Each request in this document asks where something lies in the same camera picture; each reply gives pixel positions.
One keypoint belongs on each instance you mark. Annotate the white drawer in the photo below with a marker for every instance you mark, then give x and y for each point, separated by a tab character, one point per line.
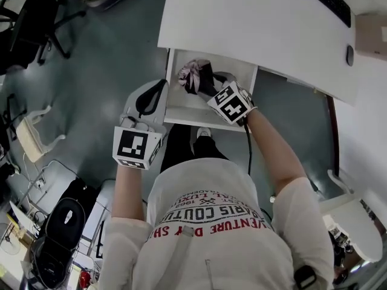
187	110

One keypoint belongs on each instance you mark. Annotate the white chair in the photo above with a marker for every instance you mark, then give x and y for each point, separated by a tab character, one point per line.
359	219

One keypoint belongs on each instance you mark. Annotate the white desk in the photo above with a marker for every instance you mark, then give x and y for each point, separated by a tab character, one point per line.
242	23

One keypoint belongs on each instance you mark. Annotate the black wrist device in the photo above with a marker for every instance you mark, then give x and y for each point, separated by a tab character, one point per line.
305	276

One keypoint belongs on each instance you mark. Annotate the small round fan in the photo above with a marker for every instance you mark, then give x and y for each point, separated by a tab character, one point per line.
9	240

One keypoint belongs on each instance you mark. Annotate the person's left forearm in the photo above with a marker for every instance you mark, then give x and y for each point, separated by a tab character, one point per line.
130	192

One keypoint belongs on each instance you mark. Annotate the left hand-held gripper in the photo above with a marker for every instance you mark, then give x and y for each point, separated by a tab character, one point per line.
130	143

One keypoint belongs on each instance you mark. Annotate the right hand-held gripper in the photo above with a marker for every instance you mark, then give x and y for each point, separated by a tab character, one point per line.
231	106

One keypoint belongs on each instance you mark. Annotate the person's white shoe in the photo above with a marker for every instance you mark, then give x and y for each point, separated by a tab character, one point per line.
204	131

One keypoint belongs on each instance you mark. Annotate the person's right forearm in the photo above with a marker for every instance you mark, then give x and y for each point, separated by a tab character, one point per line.
272	150

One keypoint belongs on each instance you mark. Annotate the black backpack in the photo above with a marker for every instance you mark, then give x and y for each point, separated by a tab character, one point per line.
78	189

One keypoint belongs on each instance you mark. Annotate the black office chair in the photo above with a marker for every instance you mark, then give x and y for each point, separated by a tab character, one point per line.
30	32

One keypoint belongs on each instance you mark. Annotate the open black case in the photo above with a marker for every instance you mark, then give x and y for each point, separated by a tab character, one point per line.
57	240

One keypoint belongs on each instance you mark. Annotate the person's left hand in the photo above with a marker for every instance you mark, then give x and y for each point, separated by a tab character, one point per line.
136	123

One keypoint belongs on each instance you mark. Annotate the cream chair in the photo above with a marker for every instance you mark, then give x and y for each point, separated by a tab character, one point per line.
30	137

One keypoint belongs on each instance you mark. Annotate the white printed t-shirt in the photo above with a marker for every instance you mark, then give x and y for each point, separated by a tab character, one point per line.
226	246

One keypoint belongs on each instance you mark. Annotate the beige box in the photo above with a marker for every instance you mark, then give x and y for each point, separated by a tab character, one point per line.
370	35

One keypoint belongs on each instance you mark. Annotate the person's black trousers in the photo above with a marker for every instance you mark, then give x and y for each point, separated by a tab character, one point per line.
181	150

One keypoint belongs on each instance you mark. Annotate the grey oval device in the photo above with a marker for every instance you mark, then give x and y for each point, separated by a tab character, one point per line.
350	54

